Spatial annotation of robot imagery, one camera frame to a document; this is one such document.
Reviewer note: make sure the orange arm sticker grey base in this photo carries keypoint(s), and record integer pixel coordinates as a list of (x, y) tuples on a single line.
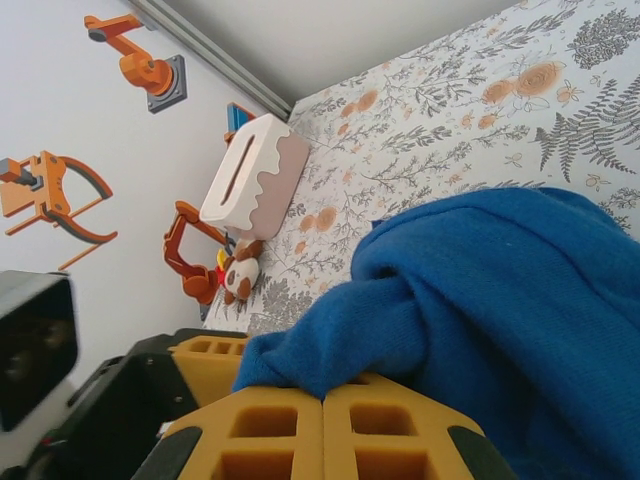
[(145, 70)]

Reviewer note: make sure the blue orange rail sticker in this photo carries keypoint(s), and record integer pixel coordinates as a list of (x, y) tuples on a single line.
[(237, 117)]

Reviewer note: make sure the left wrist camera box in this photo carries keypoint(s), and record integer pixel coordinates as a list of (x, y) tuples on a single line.
[(35, 350)]

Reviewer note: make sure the blue t-shirt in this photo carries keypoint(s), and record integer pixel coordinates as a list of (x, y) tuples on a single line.
[(475, 300)]

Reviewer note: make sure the floral fern tablecloth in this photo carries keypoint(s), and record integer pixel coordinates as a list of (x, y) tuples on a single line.
[(425, 125)]

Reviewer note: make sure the orange claw gripper sticker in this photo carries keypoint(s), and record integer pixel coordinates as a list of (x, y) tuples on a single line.
[(50, 190)]

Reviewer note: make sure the brown white dog plush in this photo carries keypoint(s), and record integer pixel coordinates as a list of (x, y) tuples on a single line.
[(242, 277)]

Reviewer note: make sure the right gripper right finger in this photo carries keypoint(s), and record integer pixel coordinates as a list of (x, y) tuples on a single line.
[(425, 440)]

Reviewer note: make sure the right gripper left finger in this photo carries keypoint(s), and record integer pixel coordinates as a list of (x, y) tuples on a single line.
[(215, 435)]

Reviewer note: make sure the aluminium frame post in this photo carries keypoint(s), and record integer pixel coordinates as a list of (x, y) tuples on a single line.
[(215, 55)]

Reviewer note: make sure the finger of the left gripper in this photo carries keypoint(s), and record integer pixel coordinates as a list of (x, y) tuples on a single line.
[(210, 370)]

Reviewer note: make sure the white tissue box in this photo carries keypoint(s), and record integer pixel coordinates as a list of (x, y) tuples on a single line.
[(280, 190)]

